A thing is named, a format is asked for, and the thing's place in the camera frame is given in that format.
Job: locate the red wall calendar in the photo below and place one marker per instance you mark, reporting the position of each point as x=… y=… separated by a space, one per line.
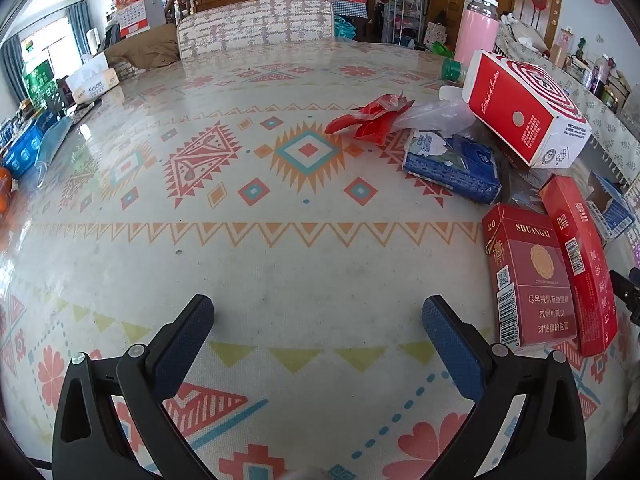
x=131 y=7

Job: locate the green capped bottle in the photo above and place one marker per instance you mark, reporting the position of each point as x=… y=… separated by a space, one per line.
x=452 y=71

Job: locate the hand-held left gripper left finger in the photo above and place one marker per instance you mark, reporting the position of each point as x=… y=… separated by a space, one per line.
x=185 y=347

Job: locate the table with checked cloth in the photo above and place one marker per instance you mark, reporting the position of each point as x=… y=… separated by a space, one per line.
x=350 y=7

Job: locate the clear bluish plastic sheet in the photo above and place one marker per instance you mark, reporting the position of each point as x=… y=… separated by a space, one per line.
x=52 y=150

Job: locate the red plastic wrapper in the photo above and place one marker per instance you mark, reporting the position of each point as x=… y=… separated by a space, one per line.
x=372 y=120

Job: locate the brown coat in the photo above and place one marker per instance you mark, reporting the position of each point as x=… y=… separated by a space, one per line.
x=145 y=47

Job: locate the patterned chair back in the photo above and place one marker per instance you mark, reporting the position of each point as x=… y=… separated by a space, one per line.
x=255 y=25

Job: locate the plush toy dog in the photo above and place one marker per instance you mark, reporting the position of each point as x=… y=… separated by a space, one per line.
x=510 y=19

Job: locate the green box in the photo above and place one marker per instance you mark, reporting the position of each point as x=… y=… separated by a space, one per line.
x=39 y=82

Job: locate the red cigarette pack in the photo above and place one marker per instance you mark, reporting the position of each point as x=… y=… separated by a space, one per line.
x=530 y=275

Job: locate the patterned tablecloth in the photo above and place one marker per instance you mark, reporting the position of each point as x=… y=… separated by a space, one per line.
x=300 y=270

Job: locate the pink thermos flask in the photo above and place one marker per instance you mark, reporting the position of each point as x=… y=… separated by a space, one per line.
x=477 y=35

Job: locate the green bag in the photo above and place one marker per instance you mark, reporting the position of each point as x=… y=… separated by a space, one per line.
x=440 y=49

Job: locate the blue curtain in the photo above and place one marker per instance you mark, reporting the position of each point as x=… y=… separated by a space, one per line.
x=79 y=27

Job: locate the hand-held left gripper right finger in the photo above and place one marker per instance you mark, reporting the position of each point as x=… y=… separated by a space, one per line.
x=450 y=347

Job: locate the blue tissue packet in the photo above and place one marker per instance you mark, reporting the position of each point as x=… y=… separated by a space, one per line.
x=455 y=167

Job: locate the red mosquito coil box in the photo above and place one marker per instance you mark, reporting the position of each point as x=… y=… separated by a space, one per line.
x=520 y=110

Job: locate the small blue cardboard box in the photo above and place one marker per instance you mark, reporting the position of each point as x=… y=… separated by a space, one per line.
x=612 y=210

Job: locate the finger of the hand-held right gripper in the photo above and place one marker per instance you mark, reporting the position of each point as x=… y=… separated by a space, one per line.
x=627 y=292

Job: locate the white tissue box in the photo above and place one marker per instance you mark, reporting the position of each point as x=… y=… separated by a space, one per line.
x=92 y=85

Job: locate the long red cigarette carton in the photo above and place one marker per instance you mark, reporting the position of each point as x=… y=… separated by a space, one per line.
x=585 y=270

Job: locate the teal plastic bag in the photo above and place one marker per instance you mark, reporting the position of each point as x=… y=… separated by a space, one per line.
x=344 y=27

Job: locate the orange object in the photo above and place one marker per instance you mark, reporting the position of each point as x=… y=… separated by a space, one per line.
x=4 y=190

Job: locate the clear plastic bag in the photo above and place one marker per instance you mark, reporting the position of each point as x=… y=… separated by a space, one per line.
x=440 y=112

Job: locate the large blue box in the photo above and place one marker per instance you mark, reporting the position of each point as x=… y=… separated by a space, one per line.
x=25 y=147

